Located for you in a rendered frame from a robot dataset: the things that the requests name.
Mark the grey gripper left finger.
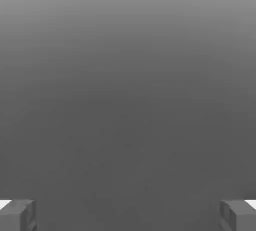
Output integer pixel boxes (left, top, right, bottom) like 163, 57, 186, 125
0, 198, 38, 231

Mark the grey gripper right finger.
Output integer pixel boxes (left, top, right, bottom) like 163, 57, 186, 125
218, 199, 256, 231

